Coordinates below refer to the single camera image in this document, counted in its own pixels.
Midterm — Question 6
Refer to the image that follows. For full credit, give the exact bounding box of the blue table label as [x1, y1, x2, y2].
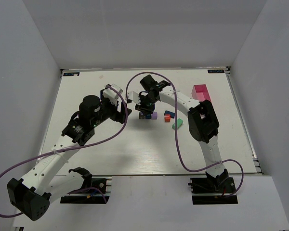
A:
[63, 72, 80, 77]
[208, 69, 224, 74]

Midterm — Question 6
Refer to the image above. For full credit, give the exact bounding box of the red wooden cube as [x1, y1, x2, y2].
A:
[164, 114, 171, 123]

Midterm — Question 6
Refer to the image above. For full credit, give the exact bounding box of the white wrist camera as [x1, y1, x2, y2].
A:
[102, 84, 123, 105]
[127, 91, 141, 105]

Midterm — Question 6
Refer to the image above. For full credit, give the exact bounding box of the left blue table label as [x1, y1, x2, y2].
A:
[63, 72, 80, 77]

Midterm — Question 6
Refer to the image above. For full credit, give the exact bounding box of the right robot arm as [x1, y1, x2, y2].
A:
[128, 75, 228, 191]

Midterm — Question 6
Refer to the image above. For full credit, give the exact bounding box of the green wooden block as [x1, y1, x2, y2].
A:
[172, 118, 184, 130]

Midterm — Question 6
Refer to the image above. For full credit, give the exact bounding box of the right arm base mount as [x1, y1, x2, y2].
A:
[188, 177, 238, 205]

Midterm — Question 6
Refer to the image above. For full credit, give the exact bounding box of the long dark blue block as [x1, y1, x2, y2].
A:
[164, 110, 175, 118]

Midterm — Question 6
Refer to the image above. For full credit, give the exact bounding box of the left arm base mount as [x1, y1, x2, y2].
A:
[60, 177, 112, 205]

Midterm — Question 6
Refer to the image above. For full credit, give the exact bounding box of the right blue table label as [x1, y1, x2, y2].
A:
[208, 69, 224, 74]

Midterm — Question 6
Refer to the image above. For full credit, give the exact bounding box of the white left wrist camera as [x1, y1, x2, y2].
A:
[102, 84, 123, 105]

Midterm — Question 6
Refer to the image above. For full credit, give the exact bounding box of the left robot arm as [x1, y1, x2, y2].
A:
[7, 85, 131, 221]

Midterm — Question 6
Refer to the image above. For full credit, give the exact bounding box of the pink plastic bin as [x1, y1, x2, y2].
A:
[191, 84, 211, 102]

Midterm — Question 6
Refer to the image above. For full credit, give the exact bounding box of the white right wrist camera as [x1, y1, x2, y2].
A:
[127, 91, 141, 105]

